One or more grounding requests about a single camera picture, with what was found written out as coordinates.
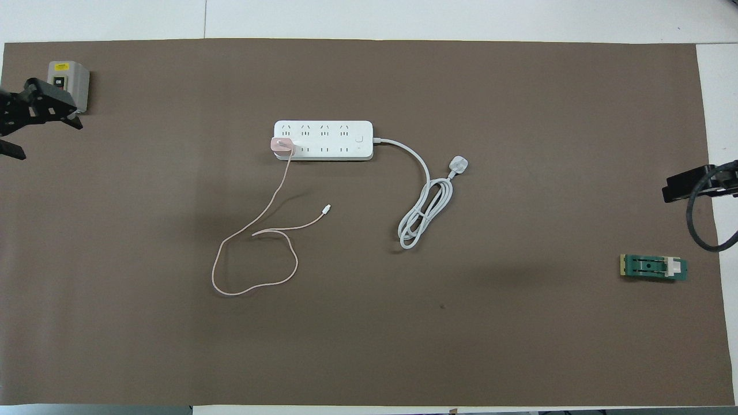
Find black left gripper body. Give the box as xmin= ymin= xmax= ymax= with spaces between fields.
xmin=0 ymin=77 xmax=78 ymax=137

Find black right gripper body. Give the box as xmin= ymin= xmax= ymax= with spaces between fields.
xmin=712 ymin=161 xmax=738 ymax=200

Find pink charging cable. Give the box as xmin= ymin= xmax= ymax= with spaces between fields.
xmin=211 ymin=151 xmax=333 ymax=296

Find white power strip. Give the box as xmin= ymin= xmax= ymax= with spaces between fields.
xmin=273 ymin=119 xmax=374 ymax=162

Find brown table mat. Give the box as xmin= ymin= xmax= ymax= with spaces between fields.
xmin=0 ymin=38 xmax=734 ymax=408

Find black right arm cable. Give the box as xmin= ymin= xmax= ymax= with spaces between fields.
xmin=686 ymin=164 xmax=738 ymax=252

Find grey on-off switch box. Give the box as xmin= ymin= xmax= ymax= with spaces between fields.
xmin=47 ymin=61 xmax=91 ymax=115

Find green knife switch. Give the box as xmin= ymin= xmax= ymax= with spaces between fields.
xmin=620 ymin=254 xmax=689 ymax=283

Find white power strip cord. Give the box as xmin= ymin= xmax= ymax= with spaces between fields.
xmin=372 ymin=137 xmax=469 ymax=250

